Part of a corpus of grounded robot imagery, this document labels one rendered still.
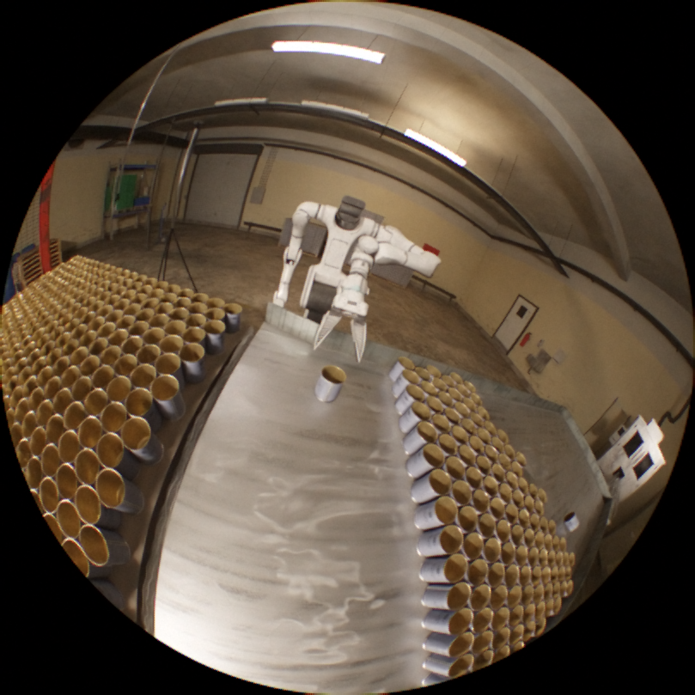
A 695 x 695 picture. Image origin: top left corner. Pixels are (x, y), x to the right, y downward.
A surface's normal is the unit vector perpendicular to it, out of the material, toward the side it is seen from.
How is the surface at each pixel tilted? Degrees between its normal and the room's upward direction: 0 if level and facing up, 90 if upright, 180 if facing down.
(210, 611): 0
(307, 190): 90
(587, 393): 90
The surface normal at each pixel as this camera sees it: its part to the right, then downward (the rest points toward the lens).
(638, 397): -0.94, -0.28
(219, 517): 0.34, -0.77
